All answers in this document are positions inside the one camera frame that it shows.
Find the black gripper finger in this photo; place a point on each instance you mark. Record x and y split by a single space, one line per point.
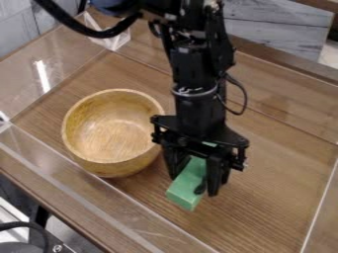
176 158
216 176

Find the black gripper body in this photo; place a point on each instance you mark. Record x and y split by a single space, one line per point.
196 127

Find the clear acrylic corner bracket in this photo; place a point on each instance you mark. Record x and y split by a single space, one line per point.
112 43

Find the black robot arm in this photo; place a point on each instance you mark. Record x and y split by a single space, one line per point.
190 26

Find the brown wooden bowl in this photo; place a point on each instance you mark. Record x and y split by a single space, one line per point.
105 132

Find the green rectangular block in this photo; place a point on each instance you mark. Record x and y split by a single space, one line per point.
180 189

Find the black table leg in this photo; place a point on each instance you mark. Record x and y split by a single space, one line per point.
40 216

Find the clear acrylic tray wall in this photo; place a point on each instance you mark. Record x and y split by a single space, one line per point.
111 219

